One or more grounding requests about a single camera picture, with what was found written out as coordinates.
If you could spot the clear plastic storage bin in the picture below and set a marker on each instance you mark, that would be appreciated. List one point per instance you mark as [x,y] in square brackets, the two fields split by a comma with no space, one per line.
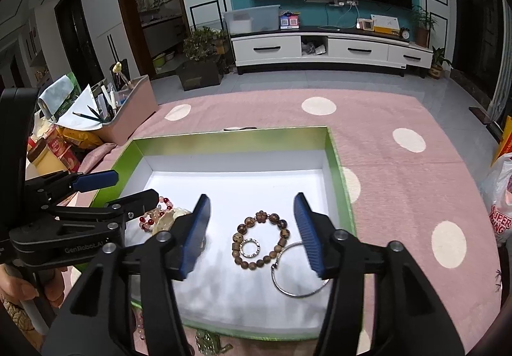
[250,20]

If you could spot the pink organizer box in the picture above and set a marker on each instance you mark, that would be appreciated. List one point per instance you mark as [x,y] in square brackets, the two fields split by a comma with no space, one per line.
[132,116]

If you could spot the person's left hand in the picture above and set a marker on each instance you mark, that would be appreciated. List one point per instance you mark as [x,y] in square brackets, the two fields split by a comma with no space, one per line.
[22,288]

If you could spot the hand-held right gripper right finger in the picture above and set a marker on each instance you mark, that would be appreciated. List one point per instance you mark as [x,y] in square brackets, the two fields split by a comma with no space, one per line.
[310,236]

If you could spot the white plastic bag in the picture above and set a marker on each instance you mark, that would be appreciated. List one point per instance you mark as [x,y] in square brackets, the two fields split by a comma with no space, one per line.
[498,200]

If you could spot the planter with green plants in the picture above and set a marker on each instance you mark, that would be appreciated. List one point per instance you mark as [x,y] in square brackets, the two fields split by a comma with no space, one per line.
[200,60]

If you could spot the green cardboard box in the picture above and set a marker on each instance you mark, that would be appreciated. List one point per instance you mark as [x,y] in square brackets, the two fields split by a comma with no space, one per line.
[240,180]

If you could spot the small alarm clock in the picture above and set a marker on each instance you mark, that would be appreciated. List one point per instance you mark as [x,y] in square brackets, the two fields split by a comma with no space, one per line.
[404,33]

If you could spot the white paper sheet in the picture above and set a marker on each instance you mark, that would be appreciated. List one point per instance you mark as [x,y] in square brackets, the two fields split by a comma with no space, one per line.
[80,110]

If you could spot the white power strip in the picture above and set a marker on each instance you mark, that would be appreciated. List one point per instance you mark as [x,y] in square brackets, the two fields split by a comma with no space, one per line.
[343,2]

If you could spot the orange snack packet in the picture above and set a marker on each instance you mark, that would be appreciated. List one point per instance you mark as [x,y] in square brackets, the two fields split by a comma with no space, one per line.
[82,138]

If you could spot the silver bangle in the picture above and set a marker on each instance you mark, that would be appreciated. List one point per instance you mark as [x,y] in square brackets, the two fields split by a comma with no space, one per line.
[274,267]

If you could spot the white wristwatch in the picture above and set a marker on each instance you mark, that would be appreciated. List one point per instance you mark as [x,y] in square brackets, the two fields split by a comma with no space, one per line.
[168,220]

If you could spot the green jade charm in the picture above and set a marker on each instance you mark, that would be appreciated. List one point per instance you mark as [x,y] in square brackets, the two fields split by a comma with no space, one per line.
[208,344]

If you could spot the tall potted plant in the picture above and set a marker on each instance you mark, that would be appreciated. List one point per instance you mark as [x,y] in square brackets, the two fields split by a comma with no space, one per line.
[422,26]

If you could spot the yellow white box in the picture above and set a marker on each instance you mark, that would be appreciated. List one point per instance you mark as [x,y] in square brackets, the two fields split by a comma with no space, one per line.
[384,24]

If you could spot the white television cabinet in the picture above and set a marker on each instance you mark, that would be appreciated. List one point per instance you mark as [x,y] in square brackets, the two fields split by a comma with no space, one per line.
[356,50]

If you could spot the yellow bear bottle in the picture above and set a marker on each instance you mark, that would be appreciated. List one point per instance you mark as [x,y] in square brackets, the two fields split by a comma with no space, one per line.
[46,162]

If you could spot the small potted plant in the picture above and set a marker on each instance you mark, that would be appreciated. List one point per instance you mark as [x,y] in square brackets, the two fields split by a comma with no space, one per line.
[438,64]

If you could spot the yellow paper bag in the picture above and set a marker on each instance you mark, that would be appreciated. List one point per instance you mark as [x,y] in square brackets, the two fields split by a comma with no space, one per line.
[504,140]

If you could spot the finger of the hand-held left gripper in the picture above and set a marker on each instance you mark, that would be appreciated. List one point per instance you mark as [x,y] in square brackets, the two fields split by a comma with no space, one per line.
[138,200]
[96,181]

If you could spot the pink polka dot blanket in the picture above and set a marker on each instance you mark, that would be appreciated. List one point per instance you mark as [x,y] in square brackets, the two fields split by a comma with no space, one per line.
[400,200]

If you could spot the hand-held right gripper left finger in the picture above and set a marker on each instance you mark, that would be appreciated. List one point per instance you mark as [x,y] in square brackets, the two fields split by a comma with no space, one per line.
[196,236]

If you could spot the green white wipes pack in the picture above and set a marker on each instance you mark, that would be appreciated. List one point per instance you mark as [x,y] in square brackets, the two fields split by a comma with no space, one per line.
[56,96]

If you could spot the small pink device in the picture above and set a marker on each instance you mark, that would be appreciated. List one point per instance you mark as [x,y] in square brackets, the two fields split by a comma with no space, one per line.
[365,25]

